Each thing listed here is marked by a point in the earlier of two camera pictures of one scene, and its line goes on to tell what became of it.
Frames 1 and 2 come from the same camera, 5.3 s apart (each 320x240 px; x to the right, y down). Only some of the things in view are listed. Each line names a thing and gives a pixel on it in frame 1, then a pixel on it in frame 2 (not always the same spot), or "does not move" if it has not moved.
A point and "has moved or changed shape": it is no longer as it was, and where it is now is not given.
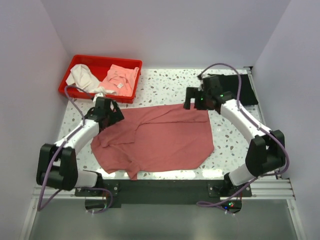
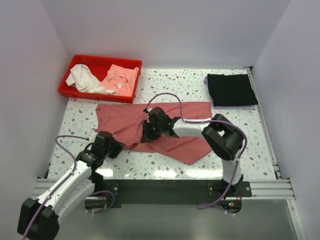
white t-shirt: (82, 76) does not move
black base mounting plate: (167, 193) does not move
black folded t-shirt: (229, 83) does not move
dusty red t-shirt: (154, 138) has moved or changed shape
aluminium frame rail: (276, 188) does not move
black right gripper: (193, 93) to (147, 136)
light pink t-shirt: (120, 80) does not move
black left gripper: (117, 116) to (117, 148)
